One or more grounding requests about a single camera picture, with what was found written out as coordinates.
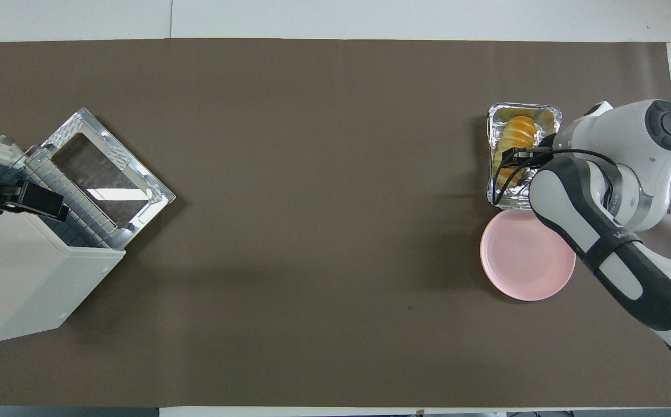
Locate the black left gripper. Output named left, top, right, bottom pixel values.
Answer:
left=0, top=178, right=71, bottom=223

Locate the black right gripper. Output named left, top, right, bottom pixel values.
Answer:
left=501, top=148, right=552, bottom=187

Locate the yellow ridged bread loaf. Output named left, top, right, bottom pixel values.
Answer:
left=498, top=116, right=544, bottom=186

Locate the aluminium foil tray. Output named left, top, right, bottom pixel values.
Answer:
left=486, top=103, right=563, bottom=210

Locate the white toaster oven body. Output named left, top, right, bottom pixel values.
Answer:
left=0, top=206, right=126, bottom=345

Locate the pink round plate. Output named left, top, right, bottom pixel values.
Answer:
left=480, top=210, right=576, bottom=301

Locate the brown table mat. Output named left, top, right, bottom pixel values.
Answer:
left=0, top=38, right=671, bottom=409

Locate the metal oven wire rack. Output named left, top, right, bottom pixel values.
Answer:
left=25, top=145, right=125, bottom=248

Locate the glass oven door, metal frame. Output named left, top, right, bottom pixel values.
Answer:
left=40, top=108, right=176, bottom=233

